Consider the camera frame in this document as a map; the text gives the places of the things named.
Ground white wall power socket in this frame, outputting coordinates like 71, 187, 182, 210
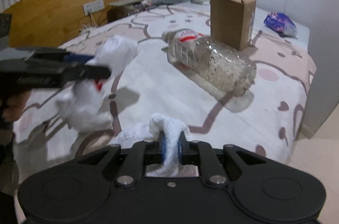
83, 0, 105, 16

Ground clear plastic water bottle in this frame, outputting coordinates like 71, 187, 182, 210
161, 29, 257, 97

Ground person's left hand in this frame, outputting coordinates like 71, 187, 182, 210
1, 91, 31, 122

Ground pink bear tablecloth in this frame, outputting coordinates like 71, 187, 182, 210
13, 5, 316, 182

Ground white plastic bag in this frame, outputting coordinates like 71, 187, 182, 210
55, 35, 138, 133

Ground purple snack packet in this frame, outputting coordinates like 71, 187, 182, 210
264, 12, 298, 37

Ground brown cardboard box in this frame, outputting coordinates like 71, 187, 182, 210
210, 0, 256, 51

